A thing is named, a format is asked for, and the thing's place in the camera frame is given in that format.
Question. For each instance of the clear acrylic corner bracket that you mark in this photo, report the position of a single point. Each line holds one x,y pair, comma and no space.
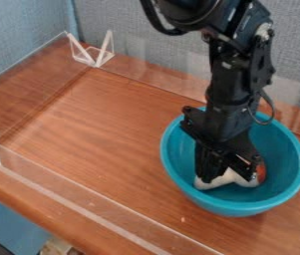
93,56

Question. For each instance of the clear acrylic back barrier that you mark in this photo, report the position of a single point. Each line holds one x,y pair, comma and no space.
190,84

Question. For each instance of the clear acrylic barrier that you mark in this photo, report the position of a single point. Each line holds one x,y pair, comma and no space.
190,84
75,212
34,81

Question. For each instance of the clear acrylic front barrier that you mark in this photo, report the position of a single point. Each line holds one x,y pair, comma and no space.
75,212

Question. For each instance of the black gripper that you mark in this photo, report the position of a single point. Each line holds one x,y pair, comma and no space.
220,130

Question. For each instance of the white brown toy mushroom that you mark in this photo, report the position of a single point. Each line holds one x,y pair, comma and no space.
232,177

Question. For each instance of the clear acrylic left barrier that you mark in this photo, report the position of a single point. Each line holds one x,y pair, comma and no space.
34,81

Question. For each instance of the blue plastic bowl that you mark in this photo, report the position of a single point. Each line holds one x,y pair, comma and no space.
232,200

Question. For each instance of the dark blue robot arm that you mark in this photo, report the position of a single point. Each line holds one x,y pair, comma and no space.
236,28

